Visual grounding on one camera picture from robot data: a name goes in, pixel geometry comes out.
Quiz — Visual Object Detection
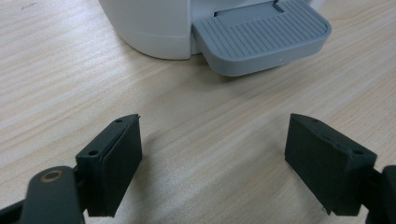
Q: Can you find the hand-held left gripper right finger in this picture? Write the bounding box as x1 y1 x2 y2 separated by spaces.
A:
284 113 378 217

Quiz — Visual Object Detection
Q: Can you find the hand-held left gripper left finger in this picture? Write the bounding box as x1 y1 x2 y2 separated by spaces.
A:
75 113 144 218

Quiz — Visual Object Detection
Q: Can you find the white water dispenser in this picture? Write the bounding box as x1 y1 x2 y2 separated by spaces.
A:
97 0 332 77

